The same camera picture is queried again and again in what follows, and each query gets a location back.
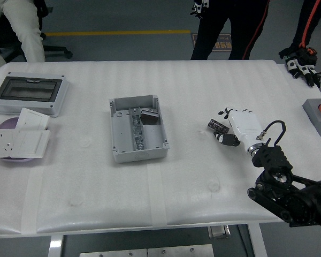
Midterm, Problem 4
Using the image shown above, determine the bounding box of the standing person's left hand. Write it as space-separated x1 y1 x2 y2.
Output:
279 46 321 89

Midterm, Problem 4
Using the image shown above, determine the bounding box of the white switch plate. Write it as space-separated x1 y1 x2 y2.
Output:
15 107 51 131

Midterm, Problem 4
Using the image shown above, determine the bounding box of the grey distribution box dark window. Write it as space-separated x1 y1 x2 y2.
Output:
0 71 70 118

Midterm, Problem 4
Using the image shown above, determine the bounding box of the standing person's right hand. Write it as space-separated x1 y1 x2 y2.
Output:
190 0 210 19

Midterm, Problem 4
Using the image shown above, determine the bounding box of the white table leg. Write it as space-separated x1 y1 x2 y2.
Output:
247 224 268 257
48 235 67 257

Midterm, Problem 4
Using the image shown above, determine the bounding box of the black office chair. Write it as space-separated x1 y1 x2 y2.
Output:
0 0 73 61

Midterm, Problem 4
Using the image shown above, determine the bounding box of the standing person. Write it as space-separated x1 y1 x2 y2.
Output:
190 0 321 61

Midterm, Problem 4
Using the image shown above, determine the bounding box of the white switch panel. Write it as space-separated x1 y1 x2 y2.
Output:
9 130 51 158

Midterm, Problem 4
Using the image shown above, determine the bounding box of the grey metal plate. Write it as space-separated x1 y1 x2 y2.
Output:
147 244 215 257
79 248 148 257

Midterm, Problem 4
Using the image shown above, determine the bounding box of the purple round plate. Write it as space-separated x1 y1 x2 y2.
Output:
0 117 37 163

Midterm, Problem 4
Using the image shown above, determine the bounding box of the robot right hand white shell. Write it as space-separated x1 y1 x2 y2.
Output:
212 107 261 153

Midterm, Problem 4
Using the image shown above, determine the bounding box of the silver metal bracket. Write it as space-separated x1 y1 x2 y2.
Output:
207 225 232 239

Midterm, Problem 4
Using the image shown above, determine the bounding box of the metal mounting rail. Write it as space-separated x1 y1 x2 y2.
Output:
128 107 146 150

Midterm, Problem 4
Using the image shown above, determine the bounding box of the black battery with white print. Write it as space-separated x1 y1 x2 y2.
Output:
207 118 230 134

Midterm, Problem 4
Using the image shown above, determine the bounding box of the open grey junction box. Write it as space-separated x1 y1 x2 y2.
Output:
108 94 170 163

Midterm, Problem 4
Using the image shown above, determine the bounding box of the grey square base block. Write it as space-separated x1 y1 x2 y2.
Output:
302 98 321 140

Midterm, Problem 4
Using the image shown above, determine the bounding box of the white socket panel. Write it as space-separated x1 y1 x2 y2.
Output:
0 130 17 161

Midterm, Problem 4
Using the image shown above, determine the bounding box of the brown floor sticker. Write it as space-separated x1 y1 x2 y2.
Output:
192 33 233 52

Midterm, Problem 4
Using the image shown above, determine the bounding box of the white foam mat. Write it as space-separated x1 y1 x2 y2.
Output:
0 60 321 238

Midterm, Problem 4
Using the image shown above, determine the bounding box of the seated person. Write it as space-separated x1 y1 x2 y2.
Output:
0 0 46 78

